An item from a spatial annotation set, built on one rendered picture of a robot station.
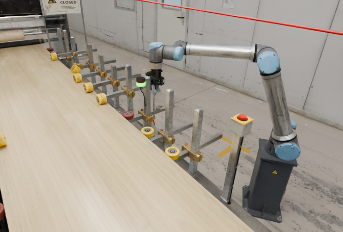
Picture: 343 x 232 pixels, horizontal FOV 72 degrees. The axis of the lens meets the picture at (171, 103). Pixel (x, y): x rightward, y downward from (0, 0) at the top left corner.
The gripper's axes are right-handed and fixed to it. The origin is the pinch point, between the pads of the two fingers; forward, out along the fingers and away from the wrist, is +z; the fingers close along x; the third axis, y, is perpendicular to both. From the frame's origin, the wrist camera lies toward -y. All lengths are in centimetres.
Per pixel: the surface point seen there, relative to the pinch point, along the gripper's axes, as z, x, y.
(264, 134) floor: 101, 166, 10
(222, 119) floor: 101, 152, -48
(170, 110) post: -1.8, -8.4, 29.2
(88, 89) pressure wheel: 7, -31, -48
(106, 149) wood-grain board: 11, -50, 25
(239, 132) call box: -16, -11, 81
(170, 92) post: -14.8, -8.9, 29.2
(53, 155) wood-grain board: 11, -74, 13
